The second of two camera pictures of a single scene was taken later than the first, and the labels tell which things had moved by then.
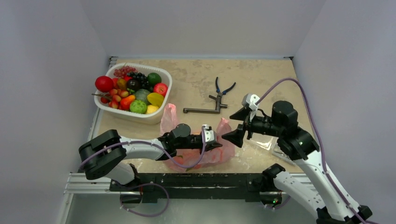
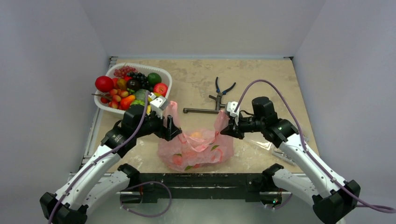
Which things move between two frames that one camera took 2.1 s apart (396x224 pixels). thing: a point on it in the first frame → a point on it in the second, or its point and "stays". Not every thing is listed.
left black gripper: (210, 146) → (168, 132)
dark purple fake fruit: (133, 85) stays
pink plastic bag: (187, 162) stays
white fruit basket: (149, 118) stays
